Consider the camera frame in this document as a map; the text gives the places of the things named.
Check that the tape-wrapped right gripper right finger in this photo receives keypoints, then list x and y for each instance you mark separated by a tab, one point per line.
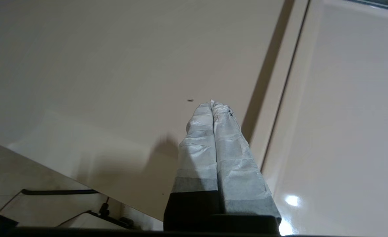
240	171

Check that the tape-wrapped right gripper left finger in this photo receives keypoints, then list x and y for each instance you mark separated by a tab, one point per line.
197	164

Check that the black metal bar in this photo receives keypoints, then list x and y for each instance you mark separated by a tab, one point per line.
59	192

